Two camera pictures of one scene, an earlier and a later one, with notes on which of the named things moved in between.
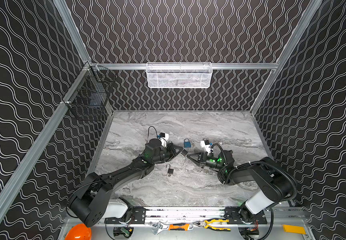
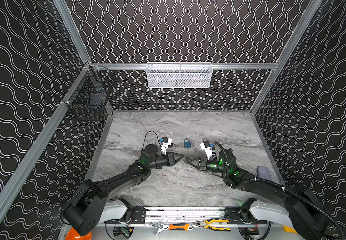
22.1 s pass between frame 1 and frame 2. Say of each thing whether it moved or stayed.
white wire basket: stayed
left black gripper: moved
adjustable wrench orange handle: stayed
